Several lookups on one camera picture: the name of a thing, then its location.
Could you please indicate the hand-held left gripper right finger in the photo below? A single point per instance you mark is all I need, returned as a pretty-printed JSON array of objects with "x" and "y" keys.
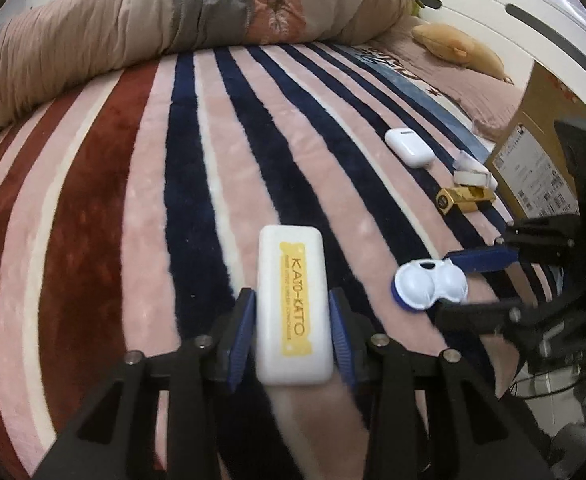
[{"x": 344, "y": 342}]

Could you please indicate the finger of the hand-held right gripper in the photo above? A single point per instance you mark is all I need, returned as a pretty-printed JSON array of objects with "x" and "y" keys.
[
  {"x": 483, "y": 260},
  {"x": 478, "y": 316}
]

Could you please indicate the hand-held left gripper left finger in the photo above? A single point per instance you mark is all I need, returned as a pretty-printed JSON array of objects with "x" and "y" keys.
[{"x": 241, "y": 332}]

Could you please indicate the white case with yellow label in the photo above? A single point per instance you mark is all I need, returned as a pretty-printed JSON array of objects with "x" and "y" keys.
[{"x": 293, "y": 305}]

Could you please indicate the white and blue contact lens case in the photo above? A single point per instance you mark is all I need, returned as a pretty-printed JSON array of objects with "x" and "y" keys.
[{"x": 425, "y": 285}]

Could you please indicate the gold lipstick tube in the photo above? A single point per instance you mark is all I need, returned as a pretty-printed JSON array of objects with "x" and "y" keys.
[{"x": 465, "y": 199}]

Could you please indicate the small white open box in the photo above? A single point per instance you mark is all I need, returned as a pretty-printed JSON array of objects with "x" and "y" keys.
[{"x": 473, "y": 172}]

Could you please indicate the brown cardboard box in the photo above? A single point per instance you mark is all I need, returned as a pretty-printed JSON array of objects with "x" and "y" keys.
[{"x": 538, "y": 135}]

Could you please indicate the white earbuds case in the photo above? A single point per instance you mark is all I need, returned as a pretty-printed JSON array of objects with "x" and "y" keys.
[{"x": 409, "y": 146}]

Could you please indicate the pink pillow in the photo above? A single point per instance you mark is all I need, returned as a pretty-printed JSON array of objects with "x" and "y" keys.
[{"x": 478, "y": 97}]

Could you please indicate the striped plush blanket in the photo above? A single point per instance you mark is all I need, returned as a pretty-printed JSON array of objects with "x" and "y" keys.
[{"x": 123, "y": 210}]

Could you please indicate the yellow plush toy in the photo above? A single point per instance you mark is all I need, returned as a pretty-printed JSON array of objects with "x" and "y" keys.
[{"x": 460, "y": 45}]

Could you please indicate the beige and grey quilt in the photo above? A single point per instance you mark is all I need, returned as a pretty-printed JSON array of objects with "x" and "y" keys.
[{"x": 138, "y": 15}]

